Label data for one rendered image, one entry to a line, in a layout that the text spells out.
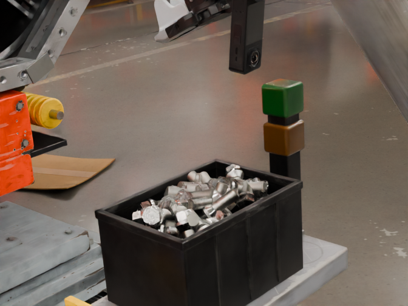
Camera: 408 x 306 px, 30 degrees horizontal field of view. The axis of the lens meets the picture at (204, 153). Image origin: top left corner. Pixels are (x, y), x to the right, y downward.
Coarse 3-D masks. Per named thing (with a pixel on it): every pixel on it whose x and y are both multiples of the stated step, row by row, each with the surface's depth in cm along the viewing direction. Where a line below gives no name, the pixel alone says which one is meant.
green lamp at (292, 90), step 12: (264, 84) 94; (276, 84) 94; (288, 84) 93; (300, 84) 94; (264, 96) 94; (276, 96) 93; (288, 96) 93; (300, 96) 94; (264, 108) 95; (276, 108) 94; (288, 108) 93; (300, 108) 95
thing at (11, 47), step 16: (0, 0) 155; (16, 0) 151; (32, 0) 148; (48, 0) 147; (0, 16) 152; (16, 16) 148; (32, 16) 145; (0, 32) 148; (16, 32) 145; (0, 48) 143; (16, 48) 143
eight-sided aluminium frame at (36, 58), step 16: (64, 0) 141; (80, 0) 142; (48, 16) 142; (64, 16) 140; (80, 16) 143; (32, 32) 142; (48, 32) 139; (64, 32) 141; (32, 48) 141; (48, 48) 139; (0, 64) 136; (16, 64) 134; (32, 64) 136; (48, 64) 139; (0, 80) 134; (16, 80) 135; (32, 80) 137
